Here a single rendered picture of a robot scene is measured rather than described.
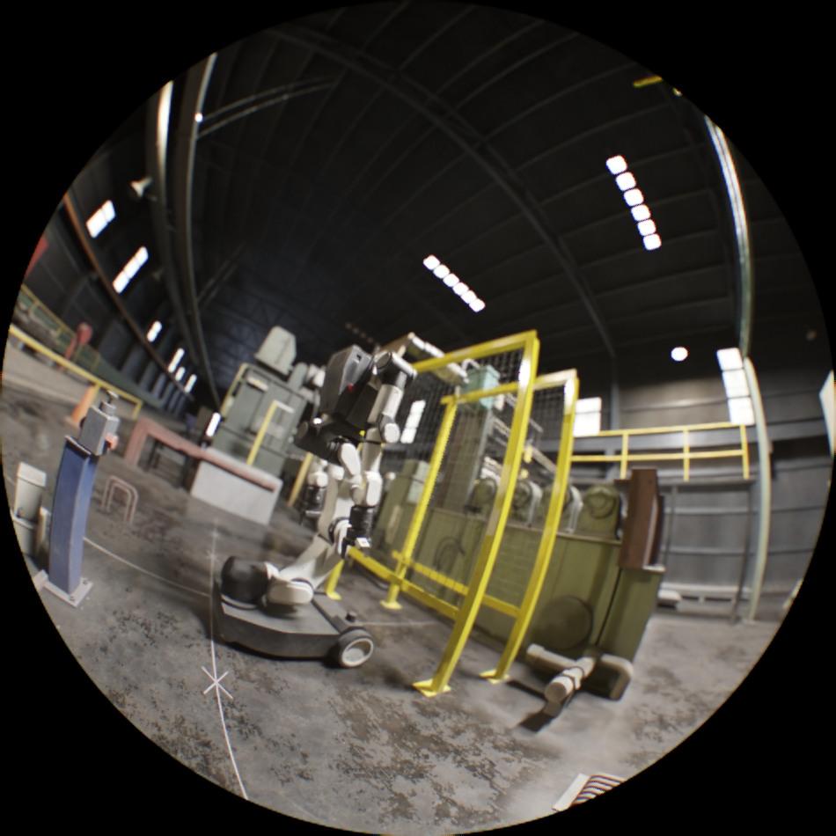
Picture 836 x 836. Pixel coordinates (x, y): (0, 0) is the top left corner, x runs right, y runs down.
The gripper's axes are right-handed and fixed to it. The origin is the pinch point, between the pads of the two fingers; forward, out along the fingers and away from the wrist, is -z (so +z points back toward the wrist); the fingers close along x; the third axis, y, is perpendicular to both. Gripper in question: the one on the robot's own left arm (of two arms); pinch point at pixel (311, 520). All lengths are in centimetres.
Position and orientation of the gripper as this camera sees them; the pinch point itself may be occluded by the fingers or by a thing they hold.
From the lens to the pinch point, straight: 153.6
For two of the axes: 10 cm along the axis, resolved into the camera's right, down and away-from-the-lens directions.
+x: 6.9, 2.5, 6.7
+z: 1.7, -9.7, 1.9
